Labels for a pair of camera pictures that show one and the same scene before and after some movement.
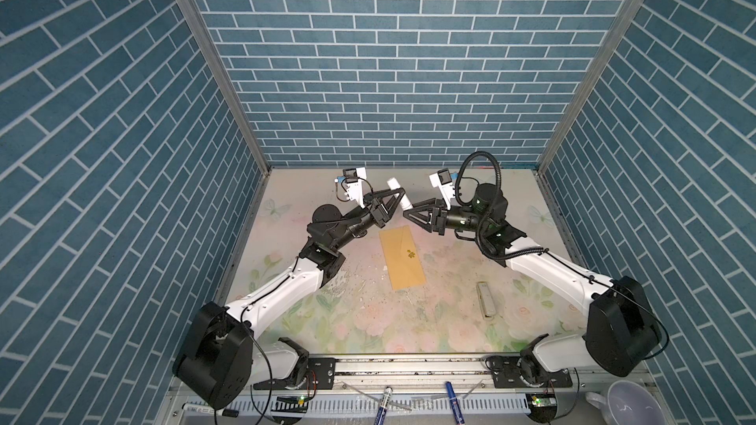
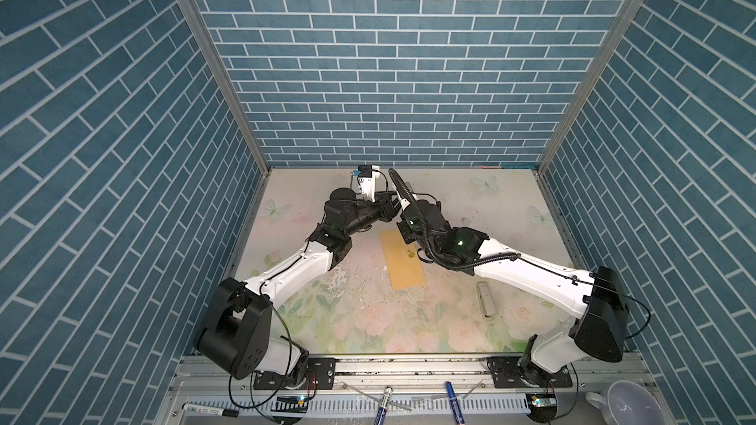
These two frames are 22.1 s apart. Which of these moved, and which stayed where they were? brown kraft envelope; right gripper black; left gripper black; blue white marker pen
Moved: right gripper black
Stayed: brown kraft envelope; blue white marker pen; left gripper black
